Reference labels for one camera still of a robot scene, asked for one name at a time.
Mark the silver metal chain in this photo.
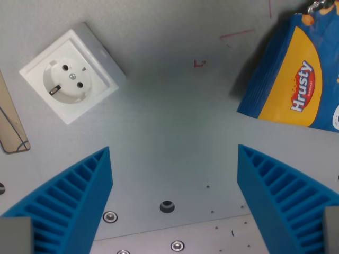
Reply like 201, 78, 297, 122
307, 0, 335, 14

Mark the blue yellow Hrusty snack bag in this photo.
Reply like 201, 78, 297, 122
236, 3, 339, 133

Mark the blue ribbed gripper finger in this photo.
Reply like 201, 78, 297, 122
237, 143, 339, 254
0, 146, 114, 254

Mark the white wall power socket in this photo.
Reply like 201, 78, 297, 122
19, 22, 127, 125

